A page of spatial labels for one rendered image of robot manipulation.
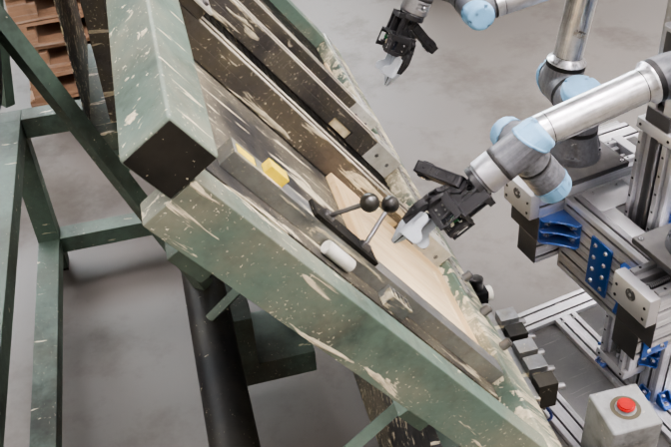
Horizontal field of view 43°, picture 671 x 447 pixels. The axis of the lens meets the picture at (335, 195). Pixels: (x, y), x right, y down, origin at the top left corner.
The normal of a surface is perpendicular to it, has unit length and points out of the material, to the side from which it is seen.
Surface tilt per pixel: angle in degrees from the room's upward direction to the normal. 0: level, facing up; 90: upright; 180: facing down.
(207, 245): 90
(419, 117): 0
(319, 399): 0
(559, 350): 0
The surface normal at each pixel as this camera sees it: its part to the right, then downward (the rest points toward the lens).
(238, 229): 0.25, 0.57
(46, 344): -0.06, -0.80
